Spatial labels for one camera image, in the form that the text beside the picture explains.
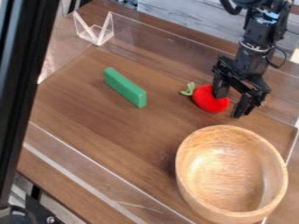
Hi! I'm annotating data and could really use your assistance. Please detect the black clamp with screw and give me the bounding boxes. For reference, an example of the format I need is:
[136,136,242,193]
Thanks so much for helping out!
[9,195,66,224]

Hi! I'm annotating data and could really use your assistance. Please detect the green rectangular block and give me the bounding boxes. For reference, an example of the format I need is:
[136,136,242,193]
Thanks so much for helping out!
[104,67,147,108]

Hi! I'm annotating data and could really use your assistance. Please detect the black vertical frame post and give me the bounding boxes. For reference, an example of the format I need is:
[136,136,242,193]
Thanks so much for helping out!
[0,0,60,210]

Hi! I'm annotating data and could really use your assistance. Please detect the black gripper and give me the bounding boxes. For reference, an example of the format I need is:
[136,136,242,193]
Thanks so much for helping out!
[212,42,272,118]

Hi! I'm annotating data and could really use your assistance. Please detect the clear acrylic corner bracket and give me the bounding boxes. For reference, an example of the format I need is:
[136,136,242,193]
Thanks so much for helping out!
[72,11,115,46]

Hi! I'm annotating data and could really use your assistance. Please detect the red plush strawberry toy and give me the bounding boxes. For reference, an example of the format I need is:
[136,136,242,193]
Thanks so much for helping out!
[180,82,230,113]

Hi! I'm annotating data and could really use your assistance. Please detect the clear acrylic tray walls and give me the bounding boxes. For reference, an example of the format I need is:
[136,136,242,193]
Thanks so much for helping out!
[17,14,295,224]

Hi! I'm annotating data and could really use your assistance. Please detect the wooden bowl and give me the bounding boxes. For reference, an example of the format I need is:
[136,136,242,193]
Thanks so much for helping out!
[175,125,288,224]

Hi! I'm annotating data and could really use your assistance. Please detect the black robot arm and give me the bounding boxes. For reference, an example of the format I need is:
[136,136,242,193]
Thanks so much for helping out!
[212,0,292,118]

